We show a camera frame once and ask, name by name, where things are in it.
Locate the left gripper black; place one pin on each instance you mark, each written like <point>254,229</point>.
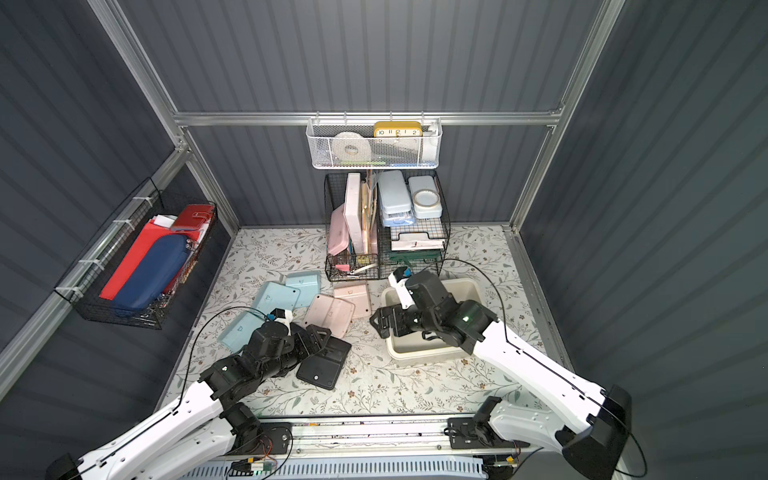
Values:
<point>306,346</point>

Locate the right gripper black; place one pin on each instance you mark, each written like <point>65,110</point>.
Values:
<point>395,318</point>

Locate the pink calculator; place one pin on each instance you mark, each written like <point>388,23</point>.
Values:
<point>358,294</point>
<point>330,313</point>

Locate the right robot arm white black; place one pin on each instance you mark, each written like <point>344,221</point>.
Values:
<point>586,423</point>

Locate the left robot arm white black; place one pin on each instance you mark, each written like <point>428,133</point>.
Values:
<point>216,395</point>

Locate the beige plastic storage box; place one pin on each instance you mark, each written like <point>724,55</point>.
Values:
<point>412,349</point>

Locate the light blue calculator middle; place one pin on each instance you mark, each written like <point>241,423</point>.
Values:
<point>273,296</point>

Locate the light blue calculator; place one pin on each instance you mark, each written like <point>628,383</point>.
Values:
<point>238,333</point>
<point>273,296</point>
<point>307,284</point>

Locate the light blue calculator upper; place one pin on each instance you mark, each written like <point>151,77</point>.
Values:
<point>307,284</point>

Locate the light blue calculator lower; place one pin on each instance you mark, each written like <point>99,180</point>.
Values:
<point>238,333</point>

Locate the white round tape box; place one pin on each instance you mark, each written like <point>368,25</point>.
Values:
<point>425,197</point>

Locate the floral table mat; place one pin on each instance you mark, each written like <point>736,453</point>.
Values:
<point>371,382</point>

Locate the pink case in organizer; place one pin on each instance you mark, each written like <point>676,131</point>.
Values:
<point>338,234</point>

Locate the light blue pencil case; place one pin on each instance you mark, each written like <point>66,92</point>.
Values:
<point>395,200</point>

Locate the pink upright book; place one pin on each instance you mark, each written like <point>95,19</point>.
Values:
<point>353,211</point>

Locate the small circuit board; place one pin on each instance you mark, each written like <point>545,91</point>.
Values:
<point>252,468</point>

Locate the navy blue pouch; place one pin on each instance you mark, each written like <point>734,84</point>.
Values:
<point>158,268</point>

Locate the red wallet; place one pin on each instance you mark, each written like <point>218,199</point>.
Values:
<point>193,217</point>

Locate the white mesh hanging basket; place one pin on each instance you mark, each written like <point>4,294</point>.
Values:
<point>387,153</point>

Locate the white tape roll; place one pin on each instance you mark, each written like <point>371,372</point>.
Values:
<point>351,147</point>

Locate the red folder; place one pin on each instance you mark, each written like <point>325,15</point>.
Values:
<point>149,234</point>

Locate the yellow clock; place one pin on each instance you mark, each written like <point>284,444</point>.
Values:
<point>398,129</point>

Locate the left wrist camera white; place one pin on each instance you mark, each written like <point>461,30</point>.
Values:
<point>279,315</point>

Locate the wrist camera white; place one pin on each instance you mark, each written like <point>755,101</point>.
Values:
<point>279,315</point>
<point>397,280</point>

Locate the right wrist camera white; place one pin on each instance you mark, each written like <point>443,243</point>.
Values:
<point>397,280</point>

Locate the black wire desk organizer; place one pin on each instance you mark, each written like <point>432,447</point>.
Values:
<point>394,245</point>

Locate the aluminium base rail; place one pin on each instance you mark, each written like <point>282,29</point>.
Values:
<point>389,447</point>

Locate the black wire side basket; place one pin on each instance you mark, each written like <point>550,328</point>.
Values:
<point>185,294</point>

